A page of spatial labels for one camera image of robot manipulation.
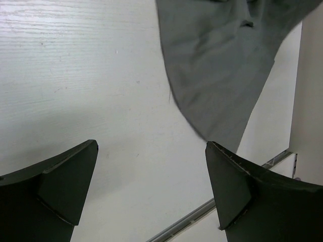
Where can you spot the grey pleated skirt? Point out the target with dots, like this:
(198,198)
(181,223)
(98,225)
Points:
(218,56)

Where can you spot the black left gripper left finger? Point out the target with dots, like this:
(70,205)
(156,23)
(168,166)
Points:
(44,202)

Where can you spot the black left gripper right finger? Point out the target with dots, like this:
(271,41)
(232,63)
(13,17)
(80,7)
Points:
(256,204)

